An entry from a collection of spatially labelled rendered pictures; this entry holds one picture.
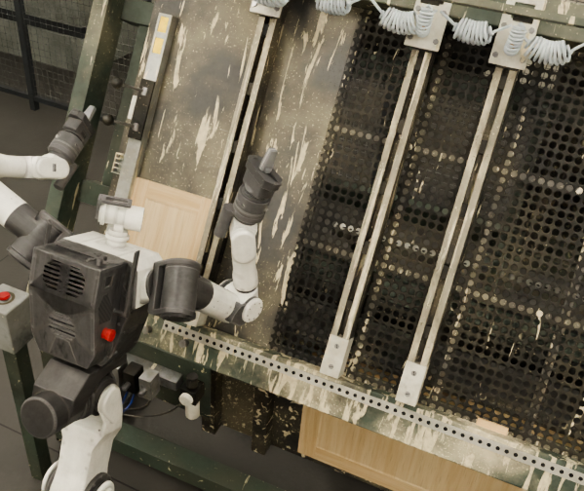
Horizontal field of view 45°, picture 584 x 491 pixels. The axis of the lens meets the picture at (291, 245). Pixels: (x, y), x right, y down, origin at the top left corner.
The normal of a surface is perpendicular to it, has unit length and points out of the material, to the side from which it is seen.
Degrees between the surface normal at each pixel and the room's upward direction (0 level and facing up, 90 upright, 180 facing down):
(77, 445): 64
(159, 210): 60
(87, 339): 82
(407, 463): 90
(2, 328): 90
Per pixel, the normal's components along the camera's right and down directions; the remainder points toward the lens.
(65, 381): -0.08, -0.55
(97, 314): 0.91, 0.29
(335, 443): -0.40, 0.52
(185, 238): -0.31, 0.04
